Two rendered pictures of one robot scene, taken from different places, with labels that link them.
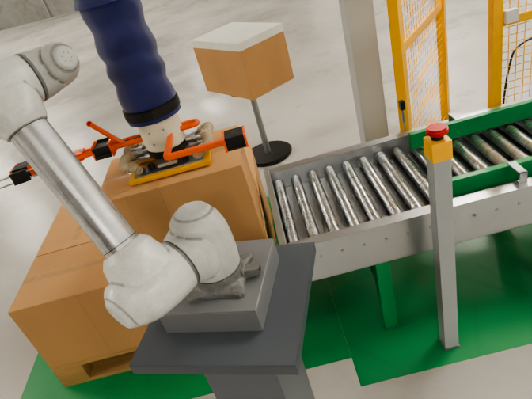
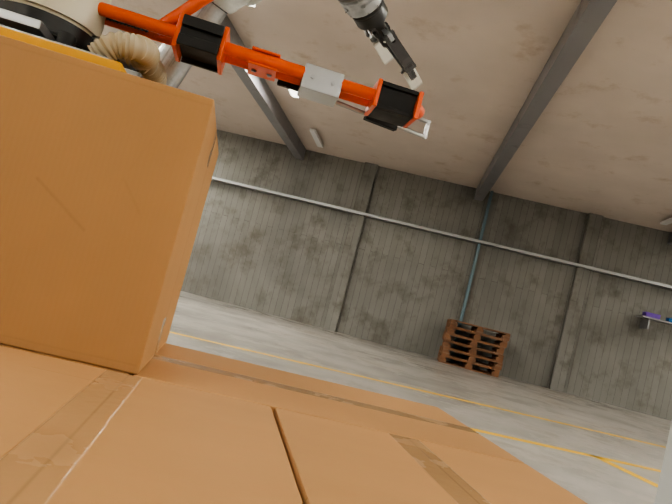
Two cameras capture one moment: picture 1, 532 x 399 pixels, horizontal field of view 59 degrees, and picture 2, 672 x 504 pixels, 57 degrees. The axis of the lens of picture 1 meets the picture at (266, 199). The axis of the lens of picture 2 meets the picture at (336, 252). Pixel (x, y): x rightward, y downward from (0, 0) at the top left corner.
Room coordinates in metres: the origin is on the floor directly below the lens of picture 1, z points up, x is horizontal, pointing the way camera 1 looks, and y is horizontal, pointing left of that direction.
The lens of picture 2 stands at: (2.93, 0.66, 0.71)
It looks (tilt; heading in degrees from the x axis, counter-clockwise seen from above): 4 degrees up; 168
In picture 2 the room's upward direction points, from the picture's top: 14 degrees clockwise
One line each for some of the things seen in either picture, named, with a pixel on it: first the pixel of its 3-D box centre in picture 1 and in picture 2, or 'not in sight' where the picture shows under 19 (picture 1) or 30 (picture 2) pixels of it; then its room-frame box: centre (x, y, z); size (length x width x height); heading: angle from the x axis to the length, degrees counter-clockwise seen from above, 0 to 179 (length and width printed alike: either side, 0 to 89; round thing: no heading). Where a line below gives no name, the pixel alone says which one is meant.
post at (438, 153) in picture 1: (444, 256); not in sight; (1.28, -0.58, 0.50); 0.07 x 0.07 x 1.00; 87
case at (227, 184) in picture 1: (186, 199); (4, 193); (1.82, 0.34, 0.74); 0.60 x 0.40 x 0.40; 87
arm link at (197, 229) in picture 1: (201, 239); not in sight; (1.11, 0.21, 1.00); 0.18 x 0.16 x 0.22; 130
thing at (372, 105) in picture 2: (24, 169); (393, 104); (1.87, 0.92, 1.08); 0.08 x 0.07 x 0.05; 86
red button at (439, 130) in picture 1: (437, 132); not in sight; (1.28, -0.58, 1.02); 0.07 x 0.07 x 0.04
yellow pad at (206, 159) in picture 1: (169, 164); not in sight; (1.73, 0.33, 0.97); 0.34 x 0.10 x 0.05; 86
